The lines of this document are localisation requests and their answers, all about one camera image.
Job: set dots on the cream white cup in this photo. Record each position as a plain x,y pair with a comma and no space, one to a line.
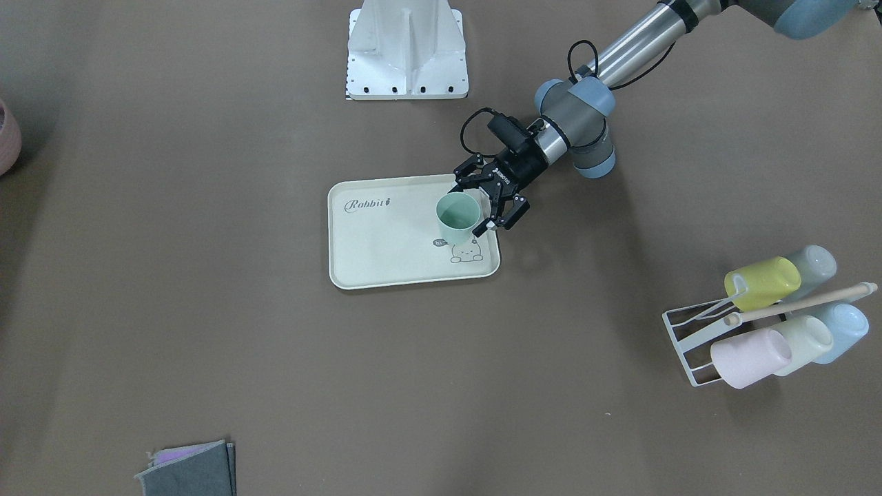
808,337

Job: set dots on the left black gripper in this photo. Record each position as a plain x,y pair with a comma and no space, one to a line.
521,167

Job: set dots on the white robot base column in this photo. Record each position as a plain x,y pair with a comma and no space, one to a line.
406,50

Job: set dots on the green cup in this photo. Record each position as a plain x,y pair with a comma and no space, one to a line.
458,214

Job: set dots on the grey folded cloth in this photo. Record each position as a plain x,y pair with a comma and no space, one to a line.
198,469

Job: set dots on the yellow cup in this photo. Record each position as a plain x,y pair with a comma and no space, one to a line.
762,283

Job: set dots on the grey cup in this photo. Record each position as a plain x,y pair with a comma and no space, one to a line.
814,263

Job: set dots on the white wire cup rack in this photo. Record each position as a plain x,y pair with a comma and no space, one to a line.
696,327

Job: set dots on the pink bowl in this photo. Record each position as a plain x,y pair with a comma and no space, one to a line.
11,139

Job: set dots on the light blue cup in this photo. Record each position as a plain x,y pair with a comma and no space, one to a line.
846,323

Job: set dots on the pink cup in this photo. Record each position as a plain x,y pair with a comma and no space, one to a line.
744,359

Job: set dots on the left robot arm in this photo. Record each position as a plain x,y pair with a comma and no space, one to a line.
574,114

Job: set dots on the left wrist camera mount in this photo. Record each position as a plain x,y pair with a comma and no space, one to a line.
514,136

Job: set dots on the cream rabbit tray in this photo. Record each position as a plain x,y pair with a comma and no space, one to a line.
383,232

